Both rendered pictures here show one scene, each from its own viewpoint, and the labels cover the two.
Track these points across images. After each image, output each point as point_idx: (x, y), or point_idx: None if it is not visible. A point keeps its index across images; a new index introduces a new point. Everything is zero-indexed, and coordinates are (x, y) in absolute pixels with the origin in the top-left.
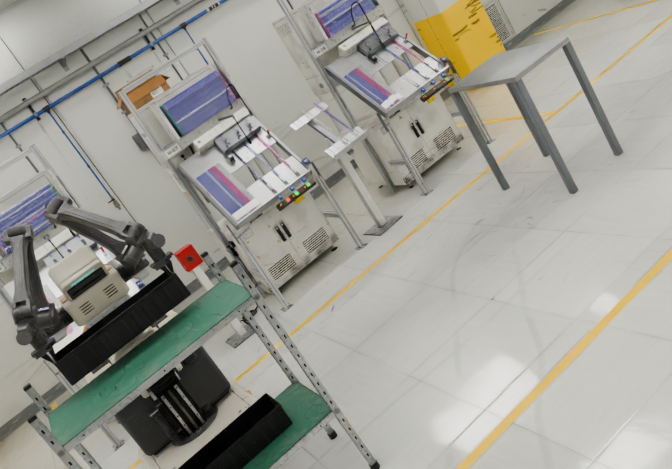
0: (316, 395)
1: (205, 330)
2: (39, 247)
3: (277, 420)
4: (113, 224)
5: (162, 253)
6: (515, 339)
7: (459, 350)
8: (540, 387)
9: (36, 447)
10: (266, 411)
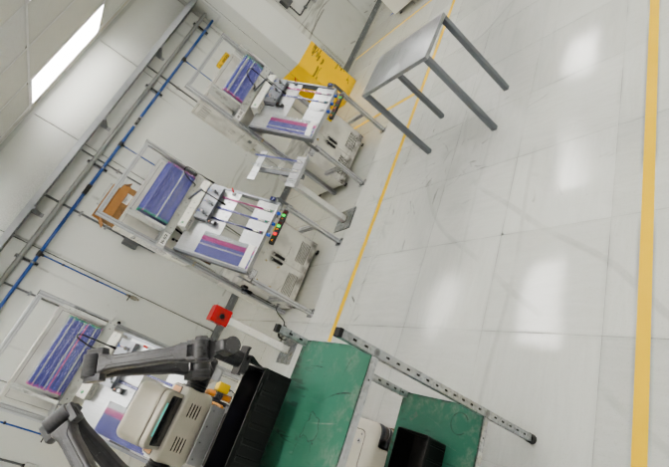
0: (446, 402)
1: (345, 422)
2: None
3: (434, 453)
4: (171, 352)
5: (240, 353)
6: (563, 258)
7: (513, 289)
8: (644, 292)
9: None
10: (406, 443)
